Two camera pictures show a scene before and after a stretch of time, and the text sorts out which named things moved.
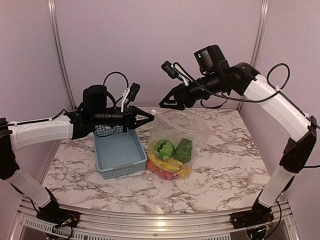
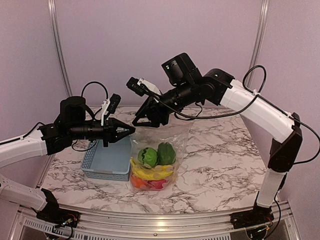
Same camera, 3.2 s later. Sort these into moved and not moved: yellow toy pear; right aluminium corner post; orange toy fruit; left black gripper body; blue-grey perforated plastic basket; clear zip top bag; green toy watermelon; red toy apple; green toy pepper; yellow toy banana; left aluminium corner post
Moved: clear zip top bag; yellow toy pear; yellow toy banana; green toy watermelon; green toy pepper; red toy apple; blue-grey perforated plastic basket; left black gripper body; orange toy fruit
Not moved: right aluminium corner post; left aluminium corner post
